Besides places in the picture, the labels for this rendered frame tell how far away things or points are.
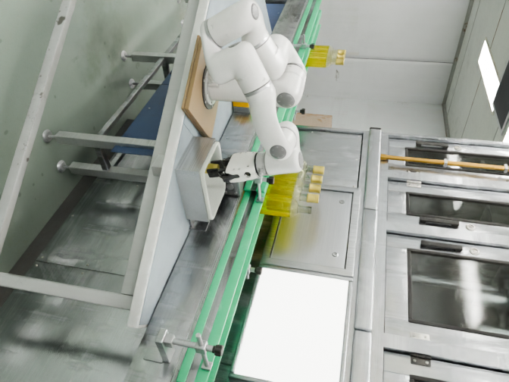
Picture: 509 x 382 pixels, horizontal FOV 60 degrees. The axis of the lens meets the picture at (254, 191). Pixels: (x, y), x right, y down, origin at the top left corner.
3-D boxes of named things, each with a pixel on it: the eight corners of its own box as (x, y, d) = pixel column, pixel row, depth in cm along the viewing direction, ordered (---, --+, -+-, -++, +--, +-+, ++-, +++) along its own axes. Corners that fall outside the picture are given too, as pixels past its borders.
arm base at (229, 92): (198, 86, 136) (245, 89, 133) (206, 52, 141) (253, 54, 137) (210, 111, 151) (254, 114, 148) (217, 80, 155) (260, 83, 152)
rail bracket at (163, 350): (145, 362, 118) (224, 379, 114) (129, 330, 107) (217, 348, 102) (151, 345, 122) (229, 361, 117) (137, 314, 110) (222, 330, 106)
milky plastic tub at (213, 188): (187, 220, 147) (212, 223, 145) (175, 169, 131) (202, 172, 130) (204, 186, 159) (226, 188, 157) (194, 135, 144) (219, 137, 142)
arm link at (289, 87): (249, 86, 137) (300, 89, 133) (257, 62, 145) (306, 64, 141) (252, 111, 144) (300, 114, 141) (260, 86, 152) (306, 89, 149)
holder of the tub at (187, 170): (188, 230, 150) (210, 233, 149) (174, 169, 132) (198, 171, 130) (204, 195, 162) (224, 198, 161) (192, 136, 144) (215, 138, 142)
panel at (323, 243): (228, 380, 133) (341, 405, 126) (227, 377, 131) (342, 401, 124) (282, 184, 196) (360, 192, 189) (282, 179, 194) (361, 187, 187)
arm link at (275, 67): (241, 55, 130) (252, 26, 140) (280, 114, 144) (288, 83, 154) (267, 43, 125) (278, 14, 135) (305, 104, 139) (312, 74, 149)
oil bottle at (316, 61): (293, 66, 250) (343, 69, 244) (293, 57, 246) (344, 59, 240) (295, 61, 254) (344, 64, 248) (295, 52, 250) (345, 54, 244)
